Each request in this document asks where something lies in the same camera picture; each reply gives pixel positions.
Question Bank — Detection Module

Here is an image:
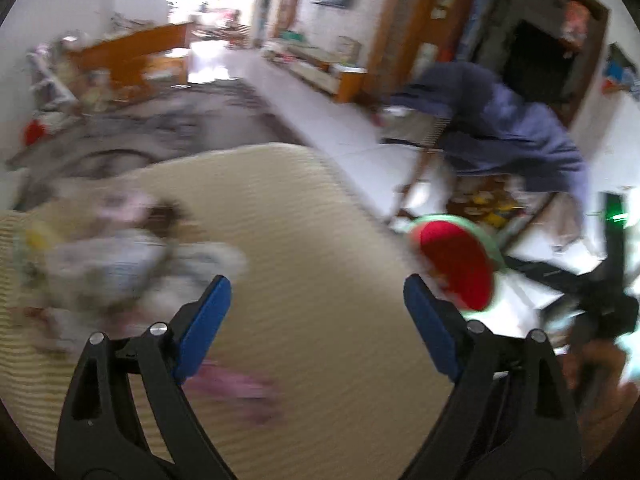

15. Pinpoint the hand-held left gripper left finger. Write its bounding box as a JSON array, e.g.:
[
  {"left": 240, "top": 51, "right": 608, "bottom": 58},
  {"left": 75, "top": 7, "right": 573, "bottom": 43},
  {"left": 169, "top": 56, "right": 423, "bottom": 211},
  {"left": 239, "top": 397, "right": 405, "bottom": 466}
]
[{"left": 55, "top": 275, "right": 238, "bottom": 480}]

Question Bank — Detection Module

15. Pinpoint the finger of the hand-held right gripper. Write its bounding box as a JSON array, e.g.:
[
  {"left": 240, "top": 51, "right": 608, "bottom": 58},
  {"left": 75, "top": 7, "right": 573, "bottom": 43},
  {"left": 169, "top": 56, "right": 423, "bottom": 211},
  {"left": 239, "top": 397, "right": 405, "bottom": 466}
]
[{"left": 502, "top": 255, "right": 603, "bottom": 301}]

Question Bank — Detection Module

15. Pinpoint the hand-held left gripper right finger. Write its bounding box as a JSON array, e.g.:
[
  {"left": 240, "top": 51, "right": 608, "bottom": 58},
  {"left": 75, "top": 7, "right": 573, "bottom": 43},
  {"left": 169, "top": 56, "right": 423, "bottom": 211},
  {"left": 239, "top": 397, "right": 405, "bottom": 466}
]
[{"left": 403, "top": 274, "right": 583, "bottom": 480}]

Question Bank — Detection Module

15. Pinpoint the person's right forearm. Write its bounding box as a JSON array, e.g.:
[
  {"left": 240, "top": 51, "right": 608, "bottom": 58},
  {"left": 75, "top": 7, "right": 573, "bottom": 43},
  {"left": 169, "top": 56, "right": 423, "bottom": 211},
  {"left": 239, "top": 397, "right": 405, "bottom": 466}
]
[{"left": 580, "top": 385, "right": 640, "bottom": 466}]

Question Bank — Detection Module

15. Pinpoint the person's right hand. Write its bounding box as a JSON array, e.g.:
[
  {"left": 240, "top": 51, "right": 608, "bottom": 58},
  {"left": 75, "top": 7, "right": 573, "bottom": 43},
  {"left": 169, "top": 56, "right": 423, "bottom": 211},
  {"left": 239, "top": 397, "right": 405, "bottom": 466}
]
[{"left": 562, "top": 341, "right": 631, "bottom": 403}]

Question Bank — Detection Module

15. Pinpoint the pink wrapper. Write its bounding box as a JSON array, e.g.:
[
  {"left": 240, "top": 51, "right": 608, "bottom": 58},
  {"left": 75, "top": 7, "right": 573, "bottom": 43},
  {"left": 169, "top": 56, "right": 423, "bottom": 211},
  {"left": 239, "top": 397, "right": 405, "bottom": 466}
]
[{"left": 192, "top": 362, "right": 281, "bottom": 423}]

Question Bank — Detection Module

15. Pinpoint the clear plastic bottle red label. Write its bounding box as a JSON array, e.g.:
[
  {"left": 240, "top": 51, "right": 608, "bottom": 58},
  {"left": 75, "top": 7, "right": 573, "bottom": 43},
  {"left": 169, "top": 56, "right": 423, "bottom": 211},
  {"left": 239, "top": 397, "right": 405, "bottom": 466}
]
[{"left": 45, "top": 230, "right": 248, "bottom": 318}]

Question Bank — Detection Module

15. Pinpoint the yellow checked tablecloth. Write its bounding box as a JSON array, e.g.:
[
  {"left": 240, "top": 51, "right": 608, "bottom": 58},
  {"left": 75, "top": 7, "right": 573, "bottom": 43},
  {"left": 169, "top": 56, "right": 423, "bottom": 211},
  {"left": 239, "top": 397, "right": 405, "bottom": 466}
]
[{"left": 0, "top": 142, "right": 501, "bottom": 480}]

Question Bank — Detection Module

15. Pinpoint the dark carved wooden chair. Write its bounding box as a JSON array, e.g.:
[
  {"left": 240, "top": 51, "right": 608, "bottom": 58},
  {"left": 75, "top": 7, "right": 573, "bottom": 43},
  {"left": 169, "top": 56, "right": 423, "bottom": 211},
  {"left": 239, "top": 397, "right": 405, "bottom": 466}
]
[{"left": 380, "top": 110, "right": 586, "bottom": 256}]

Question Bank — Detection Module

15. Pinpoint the blue jacket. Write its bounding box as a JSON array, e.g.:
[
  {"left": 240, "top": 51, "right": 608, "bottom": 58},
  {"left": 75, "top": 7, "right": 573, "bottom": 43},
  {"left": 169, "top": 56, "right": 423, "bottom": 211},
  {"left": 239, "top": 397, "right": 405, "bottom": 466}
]
[{"left": 382, "top": 62, "right": 591, "bottom": 196}]

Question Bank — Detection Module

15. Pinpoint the red round object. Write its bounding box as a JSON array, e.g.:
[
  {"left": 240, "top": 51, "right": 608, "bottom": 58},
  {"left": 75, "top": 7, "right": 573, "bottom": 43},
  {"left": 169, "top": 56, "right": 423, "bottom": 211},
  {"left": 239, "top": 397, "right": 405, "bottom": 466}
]
[{"left": 24, "top": 120, "right": 48, "bottom": 147}]

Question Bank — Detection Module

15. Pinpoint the low wooden television cabinet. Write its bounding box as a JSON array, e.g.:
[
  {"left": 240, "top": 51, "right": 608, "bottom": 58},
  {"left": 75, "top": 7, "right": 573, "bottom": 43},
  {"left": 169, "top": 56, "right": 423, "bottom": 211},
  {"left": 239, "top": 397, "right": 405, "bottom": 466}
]
[{"left": 265, "top": 35, "right": 368, "bottom": 103}]

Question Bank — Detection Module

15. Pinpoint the orange wooden chair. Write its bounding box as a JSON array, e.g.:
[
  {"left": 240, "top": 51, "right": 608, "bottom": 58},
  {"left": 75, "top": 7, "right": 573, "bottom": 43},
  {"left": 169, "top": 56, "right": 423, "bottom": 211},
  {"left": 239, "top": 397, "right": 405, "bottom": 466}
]
[{"left": 67, "top": 22, "right": 193, "bottom": 103}]

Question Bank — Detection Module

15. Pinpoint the colourful wall poster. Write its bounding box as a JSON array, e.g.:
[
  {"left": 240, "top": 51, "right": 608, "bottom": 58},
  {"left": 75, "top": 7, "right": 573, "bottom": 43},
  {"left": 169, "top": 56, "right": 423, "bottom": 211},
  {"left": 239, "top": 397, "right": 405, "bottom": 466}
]
[{"left": 601, "top": 44, "right": 640, "bottom": 102}]

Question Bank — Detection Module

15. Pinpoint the red wall decoration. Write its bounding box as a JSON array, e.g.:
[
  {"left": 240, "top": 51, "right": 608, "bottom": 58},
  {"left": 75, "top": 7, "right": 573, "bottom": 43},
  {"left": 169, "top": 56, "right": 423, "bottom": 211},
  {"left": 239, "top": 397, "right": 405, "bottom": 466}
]
[{"left": 562, "top": 0, "right": 589, "bottom": 50}]

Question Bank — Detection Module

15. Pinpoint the white wire rack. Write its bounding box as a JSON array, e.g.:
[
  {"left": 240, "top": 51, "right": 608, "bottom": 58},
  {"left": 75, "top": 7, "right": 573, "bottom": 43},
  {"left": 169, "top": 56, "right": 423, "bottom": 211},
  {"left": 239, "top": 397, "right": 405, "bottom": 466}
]
[{"left": 27, "top": 42, "right": 81, "bottom": 113}]

